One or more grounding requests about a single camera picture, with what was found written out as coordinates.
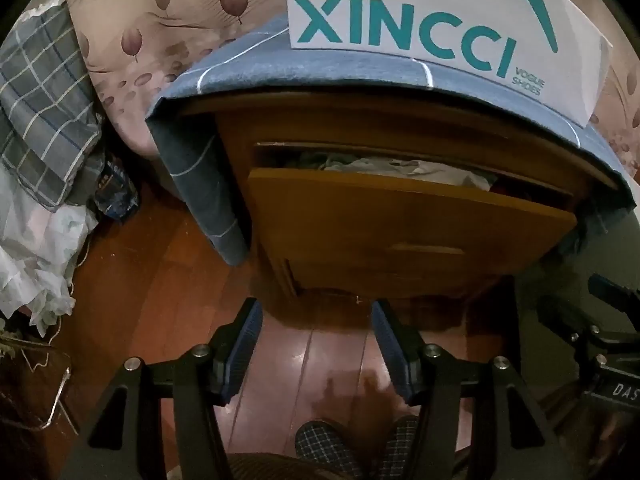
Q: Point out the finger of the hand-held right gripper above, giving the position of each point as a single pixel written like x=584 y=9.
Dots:
x=612 y=291
x=575 y=325

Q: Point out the floral leaf print bedsheet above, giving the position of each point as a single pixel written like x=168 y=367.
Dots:
x=150 y=10

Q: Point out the white shoe box teal print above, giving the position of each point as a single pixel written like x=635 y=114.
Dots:
x=450 y=0

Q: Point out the plaid slipper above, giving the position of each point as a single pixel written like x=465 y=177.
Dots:
x=400 y=440
x=320 y=447

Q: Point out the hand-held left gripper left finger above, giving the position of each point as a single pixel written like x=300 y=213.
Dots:
x=247 y=340

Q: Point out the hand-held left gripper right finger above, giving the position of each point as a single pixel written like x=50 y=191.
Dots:
x=395 y=355

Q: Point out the plastic bottle blue label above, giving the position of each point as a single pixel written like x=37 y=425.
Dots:
x=117 y=192

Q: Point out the white crumpled cloth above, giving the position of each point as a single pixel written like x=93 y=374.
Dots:
x=30 y=260

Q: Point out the wooden nightstand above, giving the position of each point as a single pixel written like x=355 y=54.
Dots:
x=235 y=130

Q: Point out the grey plaid cloth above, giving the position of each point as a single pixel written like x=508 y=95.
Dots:
x=45 y=110

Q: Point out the blue checked cloth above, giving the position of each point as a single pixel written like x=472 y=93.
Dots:
x=240 y=65

